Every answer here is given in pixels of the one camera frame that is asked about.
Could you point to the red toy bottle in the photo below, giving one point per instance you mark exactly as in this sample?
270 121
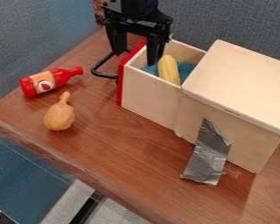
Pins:
49 81

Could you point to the yellow toy corn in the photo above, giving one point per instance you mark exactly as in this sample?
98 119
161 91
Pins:
168 69

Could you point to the grey tape strip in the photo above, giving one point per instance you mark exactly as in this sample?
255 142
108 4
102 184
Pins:
208 154

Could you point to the cabinet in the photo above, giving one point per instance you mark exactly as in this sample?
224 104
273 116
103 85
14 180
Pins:
239 99

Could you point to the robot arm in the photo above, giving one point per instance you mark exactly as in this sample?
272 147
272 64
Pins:
135 6

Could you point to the drawer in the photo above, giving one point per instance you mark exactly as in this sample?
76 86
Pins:
154 87

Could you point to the blue cloth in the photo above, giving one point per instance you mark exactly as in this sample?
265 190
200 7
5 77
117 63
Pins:
187 70

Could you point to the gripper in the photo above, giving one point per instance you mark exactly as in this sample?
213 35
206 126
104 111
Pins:
140 21

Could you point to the tan toy drumstick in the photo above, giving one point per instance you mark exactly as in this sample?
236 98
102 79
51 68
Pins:
59 114

